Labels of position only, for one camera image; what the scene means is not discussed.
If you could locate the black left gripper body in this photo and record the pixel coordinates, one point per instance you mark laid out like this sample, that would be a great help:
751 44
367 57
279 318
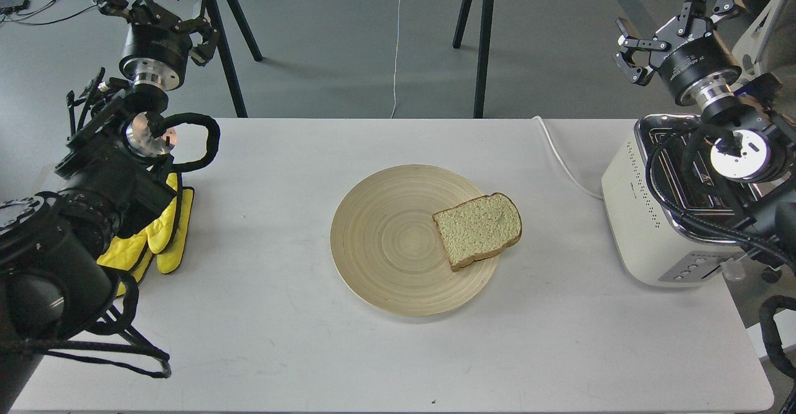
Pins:
156 55

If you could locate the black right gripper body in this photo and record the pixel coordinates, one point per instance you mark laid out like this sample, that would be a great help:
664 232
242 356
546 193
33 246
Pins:
699 54

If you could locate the slice of bread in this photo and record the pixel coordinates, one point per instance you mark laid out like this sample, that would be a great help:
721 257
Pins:
480 228

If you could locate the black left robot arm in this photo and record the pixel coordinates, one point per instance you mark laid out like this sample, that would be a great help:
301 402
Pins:
57 300

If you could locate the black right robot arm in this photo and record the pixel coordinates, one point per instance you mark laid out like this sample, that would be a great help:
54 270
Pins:
741 151

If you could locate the cream white toaster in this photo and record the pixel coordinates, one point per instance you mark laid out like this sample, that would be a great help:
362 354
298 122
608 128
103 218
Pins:
655 249

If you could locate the white office chair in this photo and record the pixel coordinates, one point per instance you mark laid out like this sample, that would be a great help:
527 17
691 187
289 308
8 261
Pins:
768 44

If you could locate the yellow oven mitt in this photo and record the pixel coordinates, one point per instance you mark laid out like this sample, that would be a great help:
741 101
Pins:
162 242

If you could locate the round bamboo plate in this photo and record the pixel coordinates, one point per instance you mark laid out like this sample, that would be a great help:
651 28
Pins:
387 249

